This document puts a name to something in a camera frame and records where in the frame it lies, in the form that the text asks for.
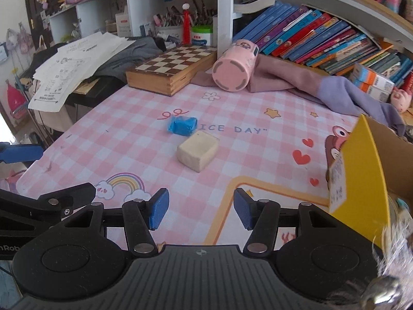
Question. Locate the white box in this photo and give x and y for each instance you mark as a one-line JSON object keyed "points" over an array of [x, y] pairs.
{"points": [[123, 25]]}

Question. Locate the purple and pink cloth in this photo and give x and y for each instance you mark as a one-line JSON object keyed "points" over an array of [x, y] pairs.
{"points": [[342, 97]]}

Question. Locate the pink cup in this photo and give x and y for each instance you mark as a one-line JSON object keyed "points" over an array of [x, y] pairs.
{"points": [[232, 71]]}

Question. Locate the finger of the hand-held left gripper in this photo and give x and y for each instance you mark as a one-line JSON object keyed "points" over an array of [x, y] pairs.
{"points": [[22, 153], [38, 205]]}

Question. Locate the wooden chess board box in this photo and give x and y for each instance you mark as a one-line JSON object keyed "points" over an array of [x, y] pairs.
{"points": [[174, 61]]}

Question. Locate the red hanging ornament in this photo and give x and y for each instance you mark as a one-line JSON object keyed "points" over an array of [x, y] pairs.
{"points": [[186, 22]]}

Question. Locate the grey garment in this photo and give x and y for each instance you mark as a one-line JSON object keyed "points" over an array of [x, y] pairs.
{"points": [[135, 55]]}

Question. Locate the white bookshelf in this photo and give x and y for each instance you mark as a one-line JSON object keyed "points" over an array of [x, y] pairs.
{"points": [[226, 13]]}

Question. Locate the pink hanging bag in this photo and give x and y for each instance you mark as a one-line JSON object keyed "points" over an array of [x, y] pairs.
{"points": [[19, 38]]}

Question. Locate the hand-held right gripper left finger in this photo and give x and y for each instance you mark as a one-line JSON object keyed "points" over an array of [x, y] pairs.
{"points": [[159, 208]]}

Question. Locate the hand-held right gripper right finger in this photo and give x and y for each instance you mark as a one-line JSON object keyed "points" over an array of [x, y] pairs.
{"points": [[243, 208]]}

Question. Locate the black-cover book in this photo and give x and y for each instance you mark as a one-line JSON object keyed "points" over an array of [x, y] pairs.
{"points": [[255, 3]]}

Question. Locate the yellow-rimmed cardboard box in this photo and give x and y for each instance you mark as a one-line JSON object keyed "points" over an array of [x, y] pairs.
{"points": [[361, 174]]}

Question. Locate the orange and white carton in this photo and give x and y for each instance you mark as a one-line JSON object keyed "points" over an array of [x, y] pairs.
{"points": [[374, 74], [367, 92]]}

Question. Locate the bunch of pens and pencils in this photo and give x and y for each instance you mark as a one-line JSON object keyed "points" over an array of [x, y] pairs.
{"points": [[180, 14]]}

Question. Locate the white printed paper sheets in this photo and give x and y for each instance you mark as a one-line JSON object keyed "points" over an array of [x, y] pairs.
{"points": [[74, 61]]}

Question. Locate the cream eraser block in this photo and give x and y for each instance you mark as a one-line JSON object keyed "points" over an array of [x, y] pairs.
{"points": [[196, 151]]}

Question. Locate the pink pig plush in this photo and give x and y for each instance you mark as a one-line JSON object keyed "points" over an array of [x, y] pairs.
{"points": [[400, 100]]}

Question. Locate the pink checkered desktop mat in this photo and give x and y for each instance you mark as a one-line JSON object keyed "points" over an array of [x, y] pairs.
{"points": [[129, 129]]}

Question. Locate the white jar with green lid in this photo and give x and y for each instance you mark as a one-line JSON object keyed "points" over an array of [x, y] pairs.
{"points": [[201, 37]]}

